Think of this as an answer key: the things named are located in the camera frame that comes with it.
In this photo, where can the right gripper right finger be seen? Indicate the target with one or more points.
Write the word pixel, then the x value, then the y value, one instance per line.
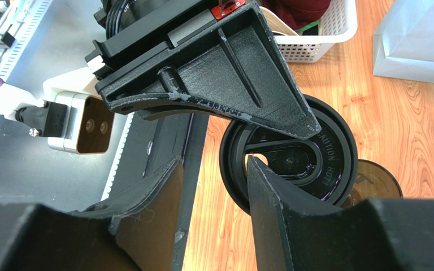
pixel 295 231

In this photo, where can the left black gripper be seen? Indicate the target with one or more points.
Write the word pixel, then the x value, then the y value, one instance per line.
pixel 162 58

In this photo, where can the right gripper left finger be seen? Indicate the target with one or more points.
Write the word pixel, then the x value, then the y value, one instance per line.
pixel 37 237

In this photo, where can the single black cup lid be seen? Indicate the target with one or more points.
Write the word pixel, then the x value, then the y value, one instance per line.
pixel 324 165

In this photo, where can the single dark coffee cup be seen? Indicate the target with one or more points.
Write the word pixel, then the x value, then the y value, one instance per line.
pixel 372 181

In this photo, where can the white paper bag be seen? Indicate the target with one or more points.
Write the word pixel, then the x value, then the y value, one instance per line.
pixel 403 43

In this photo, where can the beige cloth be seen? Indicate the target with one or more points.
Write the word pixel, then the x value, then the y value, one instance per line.
pixel 276 24

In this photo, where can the white plastic basket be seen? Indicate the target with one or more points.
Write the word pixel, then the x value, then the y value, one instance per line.
pixel 338 24

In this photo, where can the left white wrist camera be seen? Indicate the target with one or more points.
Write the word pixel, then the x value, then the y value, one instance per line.
pixel 70 114

